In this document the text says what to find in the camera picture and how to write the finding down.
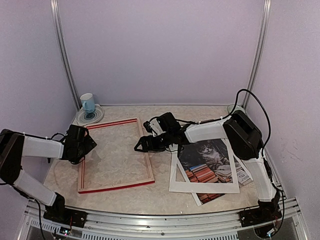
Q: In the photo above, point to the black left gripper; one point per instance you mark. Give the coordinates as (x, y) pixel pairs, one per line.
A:
(89, 146)

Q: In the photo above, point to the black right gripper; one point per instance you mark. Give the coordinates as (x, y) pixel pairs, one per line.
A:
(151, 147)

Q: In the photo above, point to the red wooden picture frame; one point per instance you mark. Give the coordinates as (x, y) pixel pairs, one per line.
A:
(114, 164)

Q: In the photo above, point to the white photo mat board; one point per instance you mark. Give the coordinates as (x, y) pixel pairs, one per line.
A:
(201, 187)

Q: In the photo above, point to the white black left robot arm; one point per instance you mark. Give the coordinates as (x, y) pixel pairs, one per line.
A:
(16, 147)

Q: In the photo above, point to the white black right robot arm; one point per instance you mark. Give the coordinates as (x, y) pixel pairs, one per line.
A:
(244, 137)

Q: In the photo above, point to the cat and books photo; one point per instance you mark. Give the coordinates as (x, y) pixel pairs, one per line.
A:
(207, 161)

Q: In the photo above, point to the white blue swirl plate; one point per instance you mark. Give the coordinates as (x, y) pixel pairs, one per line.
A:
(83, 118)

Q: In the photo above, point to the light blue mug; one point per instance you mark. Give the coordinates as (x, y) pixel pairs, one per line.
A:
(88, 102)

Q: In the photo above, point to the pale green ceramic bowl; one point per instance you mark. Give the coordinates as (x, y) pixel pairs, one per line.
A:
(231, 108)

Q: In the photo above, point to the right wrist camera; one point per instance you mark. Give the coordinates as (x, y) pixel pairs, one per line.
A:
(153, 127)

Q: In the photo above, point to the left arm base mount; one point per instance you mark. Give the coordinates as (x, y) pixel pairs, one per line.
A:
(59, 213)

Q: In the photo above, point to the front aluminium rail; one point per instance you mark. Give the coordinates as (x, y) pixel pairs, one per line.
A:
(102, 225)

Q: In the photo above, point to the left aluminium corner post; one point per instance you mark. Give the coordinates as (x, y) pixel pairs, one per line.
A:
(54, 5)

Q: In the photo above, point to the aluminium corner post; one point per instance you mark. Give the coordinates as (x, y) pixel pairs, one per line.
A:
(260, 44)
(54, 5)

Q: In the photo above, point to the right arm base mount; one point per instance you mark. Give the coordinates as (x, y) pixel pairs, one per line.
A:
(265, 212)

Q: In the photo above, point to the right aluminium corner post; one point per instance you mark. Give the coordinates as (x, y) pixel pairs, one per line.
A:
(260, 44)

